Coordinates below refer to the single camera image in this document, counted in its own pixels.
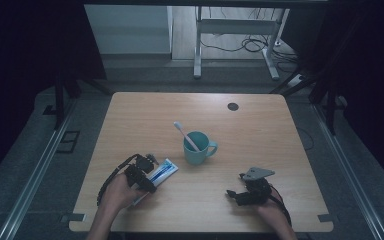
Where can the white desk frame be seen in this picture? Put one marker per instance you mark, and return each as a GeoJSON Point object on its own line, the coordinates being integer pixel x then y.
{"type": "Point", "coordinates": [236, 26]}

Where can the white and blue toothpaste tube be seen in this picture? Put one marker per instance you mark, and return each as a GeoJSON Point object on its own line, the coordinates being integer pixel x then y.
{"type": "Point", "coordinates": [163, 171]}

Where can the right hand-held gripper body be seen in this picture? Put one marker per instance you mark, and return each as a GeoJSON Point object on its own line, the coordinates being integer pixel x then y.
{"type": "Point", "coordinates": [255, 190]}

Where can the person's right hand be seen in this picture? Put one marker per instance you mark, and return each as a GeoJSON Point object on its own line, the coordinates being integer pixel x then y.
{"type": "Point", "coordinates": [273, 213]}

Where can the person's left hand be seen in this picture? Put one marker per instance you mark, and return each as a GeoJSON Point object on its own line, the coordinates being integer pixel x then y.
{"type": "Point", "coordinates": [120, 195]}

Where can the teal cup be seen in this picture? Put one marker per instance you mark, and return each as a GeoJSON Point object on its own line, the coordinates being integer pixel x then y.
{"type": "Point", "coordinates": [196, 153]}

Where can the grey tape piece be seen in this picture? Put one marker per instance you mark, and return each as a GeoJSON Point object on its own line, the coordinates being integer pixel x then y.
{"type": "Point", "coordinates": [73, 218]}

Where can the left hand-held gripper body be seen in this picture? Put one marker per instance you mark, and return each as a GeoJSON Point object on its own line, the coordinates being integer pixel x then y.
{"type": "Point", "coordinates": [140, 171]}

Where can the white panel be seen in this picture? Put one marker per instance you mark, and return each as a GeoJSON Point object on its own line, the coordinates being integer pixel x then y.
{"type": "Point", "coordinates": [128, 30]}

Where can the pink toothbrush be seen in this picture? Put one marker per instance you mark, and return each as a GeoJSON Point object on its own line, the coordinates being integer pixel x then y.
{"type": "Point", "coordinates": [186, 136]}

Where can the metal floor rail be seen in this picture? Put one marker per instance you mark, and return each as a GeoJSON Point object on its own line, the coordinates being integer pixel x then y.
{"type": "Point", "coordinates": [346, 173]}
{"type": "Point", "coordinates": [33, 176]}

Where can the black metal stand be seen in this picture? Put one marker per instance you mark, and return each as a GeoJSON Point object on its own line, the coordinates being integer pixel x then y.
{"type": "Point", "coordinates": [330, 100]}
{"type": "Point", "coordinates": [59, 100]}

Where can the dark round table grommet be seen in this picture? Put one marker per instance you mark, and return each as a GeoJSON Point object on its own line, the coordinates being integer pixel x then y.
{"type": "Point", "coordinates": [233, 106]}

